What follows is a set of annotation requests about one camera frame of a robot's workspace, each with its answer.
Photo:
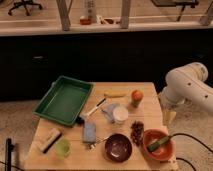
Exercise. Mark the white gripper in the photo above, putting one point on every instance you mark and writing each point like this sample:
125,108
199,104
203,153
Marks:
168,107

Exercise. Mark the yellow banana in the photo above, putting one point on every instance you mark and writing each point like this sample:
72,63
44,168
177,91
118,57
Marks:
114,94

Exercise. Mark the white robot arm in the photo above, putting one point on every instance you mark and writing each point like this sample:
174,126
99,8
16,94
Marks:
185,83

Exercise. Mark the orange fruit on green cup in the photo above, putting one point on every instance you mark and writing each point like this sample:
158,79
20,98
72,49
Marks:
136,97

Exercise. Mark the green plastic cup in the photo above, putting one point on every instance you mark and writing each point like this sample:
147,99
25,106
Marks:
62,147

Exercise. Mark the green cucumber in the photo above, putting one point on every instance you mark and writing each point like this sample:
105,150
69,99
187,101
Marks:
155,145

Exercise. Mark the orange bowl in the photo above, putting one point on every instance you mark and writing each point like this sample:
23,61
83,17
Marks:
164,152

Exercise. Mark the white lidded jar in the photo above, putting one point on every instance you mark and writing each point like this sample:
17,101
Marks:
120,114

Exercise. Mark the dark purple bowl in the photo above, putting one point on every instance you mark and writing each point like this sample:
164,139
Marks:
118,148

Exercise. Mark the blue sponge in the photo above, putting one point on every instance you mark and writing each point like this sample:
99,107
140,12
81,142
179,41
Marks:
89,132

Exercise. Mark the metal spoon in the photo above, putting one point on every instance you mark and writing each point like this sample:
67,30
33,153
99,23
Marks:
93,145

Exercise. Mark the green plastic tray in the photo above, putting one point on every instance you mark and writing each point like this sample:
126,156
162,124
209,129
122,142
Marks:
64,101

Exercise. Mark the red object on shelf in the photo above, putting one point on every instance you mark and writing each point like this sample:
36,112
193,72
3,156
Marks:
85,21

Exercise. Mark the wooden black brush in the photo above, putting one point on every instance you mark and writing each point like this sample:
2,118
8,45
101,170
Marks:
45,143

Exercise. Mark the black stand bottom left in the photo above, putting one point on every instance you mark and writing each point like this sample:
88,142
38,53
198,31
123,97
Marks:
8,154

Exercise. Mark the black office chair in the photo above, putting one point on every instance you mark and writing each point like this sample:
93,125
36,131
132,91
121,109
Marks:
25,4

